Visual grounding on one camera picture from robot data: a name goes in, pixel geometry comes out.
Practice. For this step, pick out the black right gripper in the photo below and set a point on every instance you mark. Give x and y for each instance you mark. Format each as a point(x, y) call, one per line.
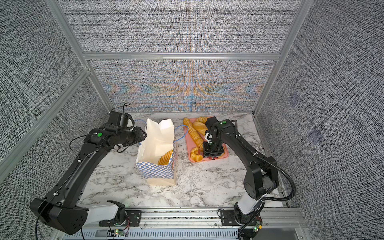
point(207, 151)

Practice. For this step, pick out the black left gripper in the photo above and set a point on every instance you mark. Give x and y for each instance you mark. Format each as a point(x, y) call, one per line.
point(140, 135)

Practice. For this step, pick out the ring bread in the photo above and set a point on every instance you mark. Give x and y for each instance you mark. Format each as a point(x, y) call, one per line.
point(195, 154)

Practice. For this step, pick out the checkered paper bread bag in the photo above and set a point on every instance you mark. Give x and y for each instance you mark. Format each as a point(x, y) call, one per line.
point(161, 139)

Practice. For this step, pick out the ridged spiral bread roll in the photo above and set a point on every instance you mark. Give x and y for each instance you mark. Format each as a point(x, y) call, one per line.
point(164, 160)

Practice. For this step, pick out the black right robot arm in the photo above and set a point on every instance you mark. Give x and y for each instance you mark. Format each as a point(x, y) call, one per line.
point(260, 178)

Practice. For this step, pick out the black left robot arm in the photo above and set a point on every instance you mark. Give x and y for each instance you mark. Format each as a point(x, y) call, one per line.
point(59, 209)

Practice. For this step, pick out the long twisted bread stick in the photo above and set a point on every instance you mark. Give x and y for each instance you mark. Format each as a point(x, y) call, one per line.
point(194, 134)

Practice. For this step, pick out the oval french bread loaf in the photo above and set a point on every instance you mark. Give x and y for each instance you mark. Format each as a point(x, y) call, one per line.
point(200, 127)

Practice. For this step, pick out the pink plastic tray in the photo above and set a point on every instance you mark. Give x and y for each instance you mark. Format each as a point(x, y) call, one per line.
point(191, 145)

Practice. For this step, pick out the croissant at tray back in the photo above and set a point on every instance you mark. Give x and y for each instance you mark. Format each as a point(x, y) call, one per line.
point(202, 119)

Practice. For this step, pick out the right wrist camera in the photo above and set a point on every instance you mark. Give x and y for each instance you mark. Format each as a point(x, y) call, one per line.
point(208, 137)

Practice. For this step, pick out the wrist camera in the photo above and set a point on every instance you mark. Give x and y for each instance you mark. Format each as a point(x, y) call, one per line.
point(123, 121)
point(208, 137)

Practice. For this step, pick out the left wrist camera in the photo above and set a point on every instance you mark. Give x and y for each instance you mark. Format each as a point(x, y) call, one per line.
point(123, 121)

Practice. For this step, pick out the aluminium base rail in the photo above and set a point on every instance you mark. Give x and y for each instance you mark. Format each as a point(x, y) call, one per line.
point(196, 224)

